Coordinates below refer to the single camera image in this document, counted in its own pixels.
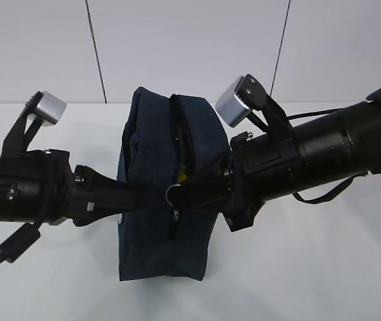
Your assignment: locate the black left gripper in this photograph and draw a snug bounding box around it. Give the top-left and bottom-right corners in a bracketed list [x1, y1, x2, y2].
[39, 150, 150, 227]

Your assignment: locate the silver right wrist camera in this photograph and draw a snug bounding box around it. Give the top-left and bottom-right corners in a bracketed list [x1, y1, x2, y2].
[215, 74, 293, 138]

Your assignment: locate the dark blue lunch bag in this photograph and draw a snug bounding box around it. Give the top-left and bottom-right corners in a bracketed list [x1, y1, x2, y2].
[117, 87, 230, 281]

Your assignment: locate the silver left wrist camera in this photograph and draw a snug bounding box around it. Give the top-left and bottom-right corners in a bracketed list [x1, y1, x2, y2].
[1, 90, 68, 158]

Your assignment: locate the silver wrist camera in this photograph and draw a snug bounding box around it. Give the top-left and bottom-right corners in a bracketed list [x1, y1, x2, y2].
[1, 90, 68, 158]
[215, 74, 293, 138]

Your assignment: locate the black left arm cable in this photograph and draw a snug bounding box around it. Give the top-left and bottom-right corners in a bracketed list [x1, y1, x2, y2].
[0, 156, 57, 278]

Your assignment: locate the yellow lemon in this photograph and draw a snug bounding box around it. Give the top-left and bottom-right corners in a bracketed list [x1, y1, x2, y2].
[176, 167, 188, 184]

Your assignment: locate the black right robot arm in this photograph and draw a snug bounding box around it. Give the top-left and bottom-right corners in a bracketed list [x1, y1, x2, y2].
[166, 75, 381, 231]

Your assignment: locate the silver zipper pull ring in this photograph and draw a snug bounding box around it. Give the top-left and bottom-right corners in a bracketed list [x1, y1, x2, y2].
[164, 182, 182, 207]

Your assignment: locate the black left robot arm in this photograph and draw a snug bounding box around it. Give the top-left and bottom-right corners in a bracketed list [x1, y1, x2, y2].
[0, 150, 150, 227]

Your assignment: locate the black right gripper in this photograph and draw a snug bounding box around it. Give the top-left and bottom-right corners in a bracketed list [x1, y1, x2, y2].
[168, 132, 303, 232]

